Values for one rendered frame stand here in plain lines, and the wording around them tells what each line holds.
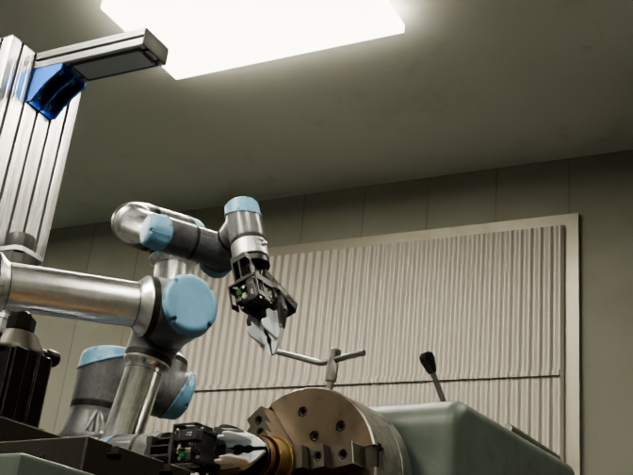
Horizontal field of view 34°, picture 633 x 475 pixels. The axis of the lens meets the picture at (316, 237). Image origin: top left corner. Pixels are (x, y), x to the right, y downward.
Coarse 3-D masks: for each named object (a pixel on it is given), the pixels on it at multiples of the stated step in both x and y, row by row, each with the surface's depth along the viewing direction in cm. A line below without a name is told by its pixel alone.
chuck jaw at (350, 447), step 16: (304, 448) 173; (320, 448) 173; (336, 448) 173; (352, 448) 171; (368, 448) 174; (304, 464) 171; (320, 464) 171; (336, 464) 172; (352, 464) 170; (368, 464) 173
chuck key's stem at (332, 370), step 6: (330, 354) 191; (336, 354) 191; (330, 360) 191; (330, 366) 190; (336, 366) 190; (330, 372) 190; (336, 372) 190; (330, 378) 189; (336, 378) 190; (330, 384) 189
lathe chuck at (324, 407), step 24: (288, 408) 187; (312, 408) 184; (336, 408) 181; (360, 408) 180; (288, 432) 185; (312, 432) 182; (336, 432) 179; (360, 432) 176; (384, 432) 180; (384, 456) 176
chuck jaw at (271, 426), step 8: (264, 408) 186; (256, 416) 186; (264, 416) 185; (272, 416) 187; (256, 424) 186; (264, 424) 181; (272, 424) 183; (280, 424) 186; (256, 432) 182; (264, 432) 178; (272, 432) 180; (280, 432) 183; (288, 440) 183
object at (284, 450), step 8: (264, 440) 169; (272, 440) 171; (280, 440) 174; (240, 448) 171; (248, 448) 173; (272, 448) 169; (280, 448) 170; (288, 448) 173; (264, 456) 168; (272, 456) 168; (280, 456) 169; (288, 456) 172; (256, 464) 175; (264, 464) 167; (272, 464) 168; (280, 464) 169; (288, 464) 171; (248, 472) 169; (256, 472) 167; (264, 472) 167; (272, 472) 169; (280, 472) 169; (288, 472) 171
